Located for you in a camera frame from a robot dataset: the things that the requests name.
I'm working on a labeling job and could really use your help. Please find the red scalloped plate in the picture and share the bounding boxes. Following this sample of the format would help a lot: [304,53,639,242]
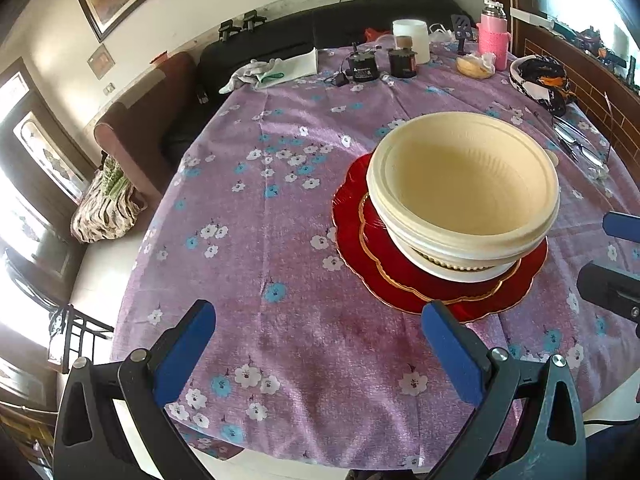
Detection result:
[357,192,506,307]
[331,152,550,324]

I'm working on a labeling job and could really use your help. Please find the wall switch plate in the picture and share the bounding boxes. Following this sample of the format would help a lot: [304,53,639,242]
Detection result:
[86,44,117,81]

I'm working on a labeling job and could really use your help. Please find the brown armchair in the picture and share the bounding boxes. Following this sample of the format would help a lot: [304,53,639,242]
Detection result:
[93,51,201,201]

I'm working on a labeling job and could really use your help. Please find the pink sleeved bottle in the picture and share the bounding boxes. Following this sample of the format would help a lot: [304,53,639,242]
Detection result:
[476,0,512,72]

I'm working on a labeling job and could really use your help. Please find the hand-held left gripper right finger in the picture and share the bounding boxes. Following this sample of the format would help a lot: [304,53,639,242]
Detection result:
[422,301,588,480]

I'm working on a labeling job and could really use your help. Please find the black metal railing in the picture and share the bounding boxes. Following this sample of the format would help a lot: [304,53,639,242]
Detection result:
[47,304,115,373]

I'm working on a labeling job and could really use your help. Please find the black slotted spatula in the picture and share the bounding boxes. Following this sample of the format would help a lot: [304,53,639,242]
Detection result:
[450,14,476,54]

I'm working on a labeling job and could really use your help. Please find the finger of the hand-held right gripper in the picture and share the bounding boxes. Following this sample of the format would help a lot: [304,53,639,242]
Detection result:
[577,261,640,323]
[602,212,640,243]

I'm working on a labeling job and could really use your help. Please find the purple floral tablecloth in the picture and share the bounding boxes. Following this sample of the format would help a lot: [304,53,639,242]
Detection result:
[111,42,640,471]

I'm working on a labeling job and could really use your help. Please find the person's blue clothing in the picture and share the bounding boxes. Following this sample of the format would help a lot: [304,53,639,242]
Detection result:
[585,422,640,480]

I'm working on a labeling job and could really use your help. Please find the wooden glazed door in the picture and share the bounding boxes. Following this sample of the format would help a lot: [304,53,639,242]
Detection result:
[0,57,96,311]

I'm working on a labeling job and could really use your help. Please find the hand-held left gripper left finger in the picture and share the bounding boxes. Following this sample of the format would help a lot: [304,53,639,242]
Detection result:
[52,300,217,480]

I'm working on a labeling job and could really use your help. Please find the white cup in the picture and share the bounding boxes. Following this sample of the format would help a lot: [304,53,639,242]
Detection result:
[392,19,432,66]

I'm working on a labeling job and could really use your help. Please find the black white patterned scarf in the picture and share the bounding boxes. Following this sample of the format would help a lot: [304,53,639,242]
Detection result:
[509,56,581,117]

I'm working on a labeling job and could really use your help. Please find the patterned fabric bundle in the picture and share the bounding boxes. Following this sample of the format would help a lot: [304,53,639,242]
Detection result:
[71,155,149,244]

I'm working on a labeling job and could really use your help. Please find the eyeglasses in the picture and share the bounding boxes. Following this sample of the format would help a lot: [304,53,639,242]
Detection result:
[551,92,612,170]

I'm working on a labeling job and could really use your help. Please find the white bowl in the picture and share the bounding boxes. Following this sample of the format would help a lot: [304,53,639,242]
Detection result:
[395,240,546,266]
[372,195,551,257]

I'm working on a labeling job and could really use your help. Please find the black sofa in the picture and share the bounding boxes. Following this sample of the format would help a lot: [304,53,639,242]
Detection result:
[164,0,478,158]

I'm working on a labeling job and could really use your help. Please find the bagged bread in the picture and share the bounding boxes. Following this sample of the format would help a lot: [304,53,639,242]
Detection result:
[455,53,497,80]

